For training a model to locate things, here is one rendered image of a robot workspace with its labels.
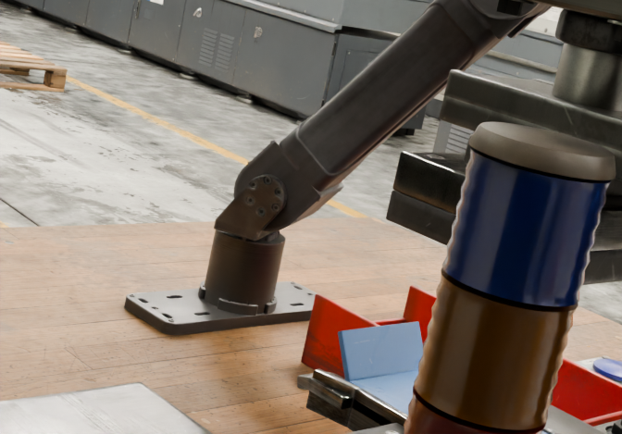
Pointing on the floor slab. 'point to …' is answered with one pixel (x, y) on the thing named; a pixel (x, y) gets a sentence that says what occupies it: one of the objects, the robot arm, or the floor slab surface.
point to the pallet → (23, 61)
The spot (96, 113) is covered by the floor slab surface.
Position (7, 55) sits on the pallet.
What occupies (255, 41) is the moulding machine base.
